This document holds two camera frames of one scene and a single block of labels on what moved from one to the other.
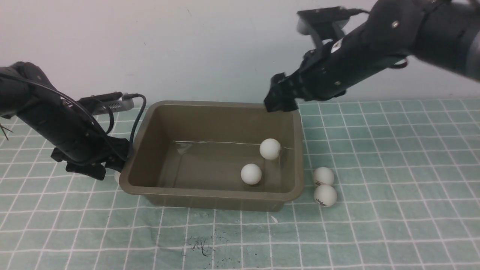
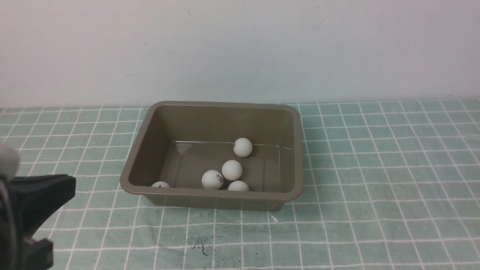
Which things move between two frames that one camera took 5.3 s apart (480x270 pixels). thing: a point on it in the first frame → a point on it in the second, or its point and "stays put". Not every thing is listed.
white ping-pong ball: x=117 y=175 → x=160 y=184
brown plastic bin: x=215 y=155 stays put
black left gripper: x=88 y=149 → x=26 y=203
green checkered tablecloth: x=392 y=184 stays put
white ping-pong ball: x=325 y=196 → x=212 y=179
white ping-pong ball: x=251 y=174 → x=238 y=185
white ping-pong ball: x=270 y=148 → x=242 y=147
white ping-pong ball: x=323 y=175 → x=232 y=170
